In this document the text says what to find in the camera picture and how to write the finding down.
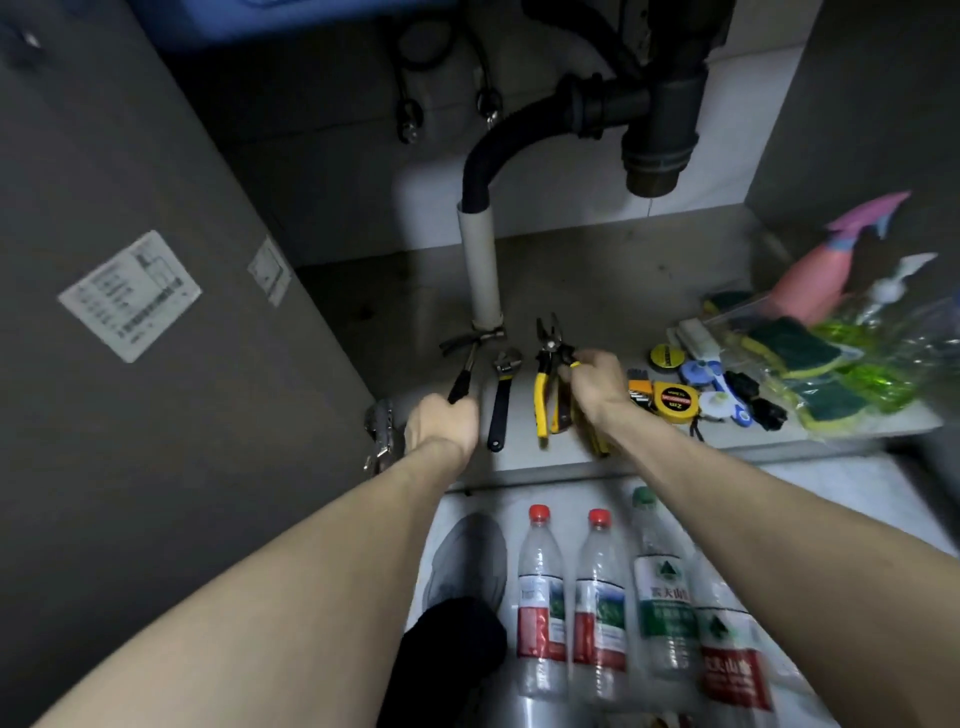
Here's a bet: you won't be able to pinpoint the person's left hand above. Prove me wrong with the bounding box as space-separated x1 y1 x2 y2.
405 393 482 461

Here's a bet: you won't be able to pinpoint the person's right hand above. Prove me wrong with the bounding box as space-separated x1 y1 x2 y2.
558 348 636 430

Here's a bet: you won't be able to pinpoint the claw hammer with black handle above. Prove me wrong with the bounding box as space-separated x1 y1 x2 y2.
440 327 506 406

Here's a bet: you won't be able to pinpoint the person's left forearm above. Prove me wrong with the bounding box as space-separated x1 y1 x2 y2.
30 438 474 728

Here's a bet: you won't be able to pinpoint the person's right forearm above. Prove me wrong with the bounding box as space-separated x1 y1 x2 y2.
588 401 960 728

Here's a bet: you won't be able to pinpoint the large yellow black pliers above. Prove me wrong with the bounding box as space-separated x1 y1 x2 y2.
533 314 576 441

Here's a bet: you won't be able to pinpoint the metal door hinge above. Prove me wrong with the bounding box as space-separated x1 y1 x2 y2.
363 398 407 477

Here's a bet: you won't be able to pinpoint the yellow tape measure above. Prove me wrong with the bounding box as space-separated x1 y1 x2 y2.
651 381 702 426

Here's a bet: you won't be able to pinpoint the white scrubbing brush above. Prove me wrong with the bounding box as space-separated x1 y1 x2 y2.
676 318 723 363

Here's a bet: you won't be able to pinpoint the white plastic pipe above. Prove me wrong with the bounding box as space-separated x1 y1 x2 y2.
456 202 504 332

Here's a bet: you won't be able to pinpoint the white blue plastic tool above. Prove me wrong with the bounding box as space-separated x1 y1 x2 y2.
679 360 754 429

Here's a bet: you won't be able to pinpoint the grey shoe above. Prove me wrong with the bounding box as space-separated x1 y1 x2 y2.
421 511 510 618

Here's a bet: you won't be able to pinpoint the green yellow sponge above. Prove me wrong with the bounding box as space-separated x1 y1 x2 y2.
782 375 873 434
702 290 756 318
741 315 847 381

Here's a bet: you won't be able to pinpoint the black plastic fitting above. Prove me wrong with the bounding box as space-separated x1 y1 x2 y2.
724 369 789 432

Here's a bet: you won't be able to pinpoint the red cap water bottle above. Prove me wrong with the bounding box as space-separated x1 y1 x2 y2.
570 507 630 708
515 503 570 700

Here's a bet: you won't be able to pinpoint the small white paper sticker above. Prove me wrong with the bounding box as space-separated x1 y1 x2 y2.
246 235 293 308

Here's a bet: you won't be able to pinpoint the green cap water bottle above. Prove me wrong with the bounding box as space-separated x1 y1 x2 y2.
629 485 704 708

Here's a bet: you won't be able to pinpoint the pink spray bottle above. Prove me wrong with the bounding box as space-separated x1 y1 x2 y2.
763 189 913 328

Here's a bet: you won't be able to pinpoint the black trouser leg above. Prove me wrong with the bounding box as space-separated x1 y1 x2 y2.
376 595 510 728

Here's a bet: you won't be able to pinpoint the dark grey drain trap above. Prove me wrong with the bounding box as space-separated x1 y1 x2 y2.
558 0 738 201

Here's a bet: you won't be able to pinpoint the green liquid pump bottle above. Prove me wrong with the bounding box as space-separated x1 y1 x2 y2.
812 252 940 415

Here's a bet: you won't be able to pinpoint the red label water bottle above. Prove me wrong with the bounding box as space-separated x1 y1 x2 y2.
691 553 779 728

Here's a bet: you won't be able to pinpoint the clear plastic bag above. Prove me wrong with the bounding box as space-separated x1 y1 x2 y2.
703 288 960 438

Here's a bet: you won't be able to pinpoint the large white paper sticker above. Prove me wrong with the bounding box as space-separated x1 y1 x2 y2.
57 229 204 365

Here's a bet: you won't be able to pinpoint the grey cabinet door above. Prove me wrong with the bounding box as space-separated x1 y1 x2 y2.
0 0 378 728

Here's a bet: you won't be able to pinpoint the blue basin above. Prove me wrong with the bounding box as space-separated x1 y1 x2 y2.
126 0 455 48

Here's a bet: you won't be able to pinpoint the adjustable wrench with black handle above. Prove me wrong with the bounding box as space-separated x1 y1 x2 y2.
486 348 525 454

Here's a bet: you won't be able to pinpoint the black drain hose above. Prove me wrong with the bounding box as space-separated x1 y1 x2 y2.
459 91 580 216

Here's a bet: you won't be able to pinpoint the black cables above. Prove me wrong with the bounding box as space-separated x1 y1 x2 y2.
384 13 506 147

